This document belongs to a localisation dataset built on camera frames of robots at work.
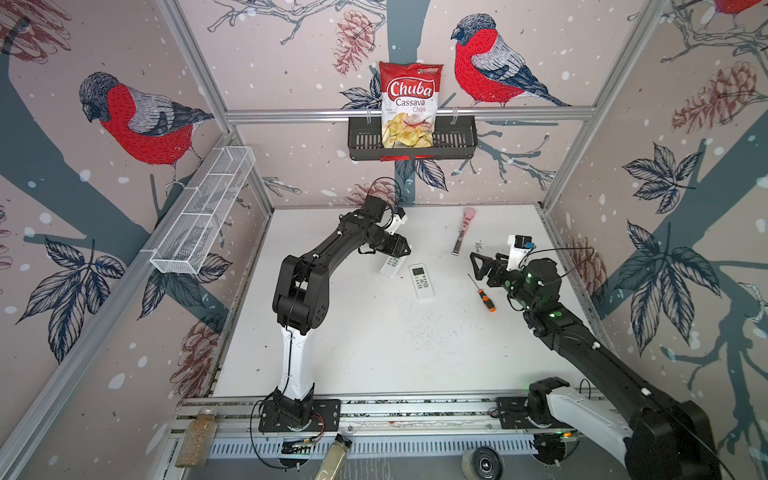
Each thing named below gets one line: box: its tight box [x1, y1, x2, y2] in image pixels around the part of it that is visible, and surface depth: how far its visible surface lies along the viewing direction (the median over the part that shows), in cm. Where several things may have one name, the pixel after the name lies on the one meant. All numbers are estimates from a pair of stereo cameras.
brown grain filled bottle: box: [175, 407, 218, 468], surface depth 69 cm
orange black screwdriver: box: [467, 273, 497, 313], surface depth 96 cm
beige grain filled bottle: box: [315, 433, 353, 480], surface depth 66 cm
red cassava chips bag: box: [379, 61, 443, 149], surface depth 86 cm
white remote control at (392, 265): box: [380, 256, 405, 279], surface depth 93 cm
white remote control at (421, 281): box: [408, 263, 435, 300], surface depth 100 cm
